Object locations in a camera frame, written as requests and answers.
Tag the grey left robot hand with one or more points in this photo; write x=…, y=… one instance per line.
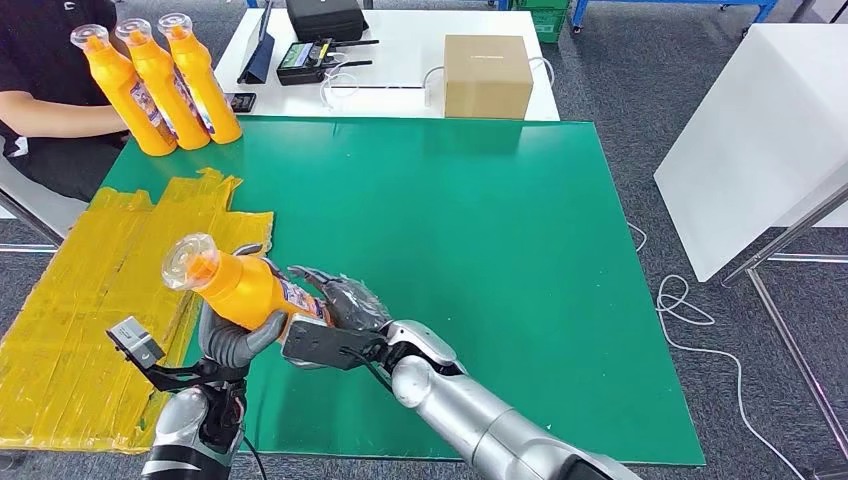
x=232, y=348

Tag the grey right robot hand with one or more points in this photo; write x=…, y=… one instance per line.
x=351, y=305

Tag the orange detergent bottle clear cap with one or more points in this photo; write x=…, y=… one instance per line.
x=126, y=99
x=245, y=291
x=166, y=93
x=205, y=93

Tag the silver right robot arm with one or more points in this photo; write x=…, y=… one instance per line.
x=477, y=417

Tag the person's right forearm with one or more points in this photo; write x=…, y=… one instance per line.
x=60, y=116

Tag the green work table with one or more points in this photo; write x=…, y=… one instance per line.
x=464, y=199

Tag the yellow taped cardboard sheet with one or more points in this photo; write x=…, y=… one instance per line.
x=66, y=331

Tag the black smartphone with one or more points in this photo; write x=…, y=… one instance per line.
x=244, y=102

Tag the white chair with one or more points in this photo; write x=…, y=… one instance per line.
x=46, y=212

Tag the black remote controller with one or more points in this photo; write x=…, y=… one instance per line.
x=301, y=63

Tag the tablet in dark folio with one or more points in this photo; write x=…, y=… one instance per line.
x=262, y=60

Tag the brown cardboard box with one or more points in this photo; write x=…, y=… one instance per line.
x=488, y=79

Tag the black carry bag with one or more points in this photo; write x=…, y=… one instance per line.
x=326, y=20

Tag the green plastic crate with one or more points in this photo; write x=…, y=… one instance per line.
x=543, y=21

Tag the person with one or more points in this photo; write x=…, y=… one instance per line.
x=40, y=53

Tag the white side table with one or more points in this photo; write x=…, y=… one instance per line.
x=762, y=132

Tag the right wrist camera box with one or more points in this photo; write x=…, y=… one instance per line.
x=324, y=344

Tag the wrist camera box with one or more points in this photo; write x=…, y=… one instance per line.
x=324, y=344
x=132, y=338

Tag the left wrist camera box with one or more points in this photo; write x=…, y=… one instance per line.
x=132, y=338

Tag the blue metal rack frame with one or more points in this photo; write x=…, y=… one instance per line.
x=578, y=14

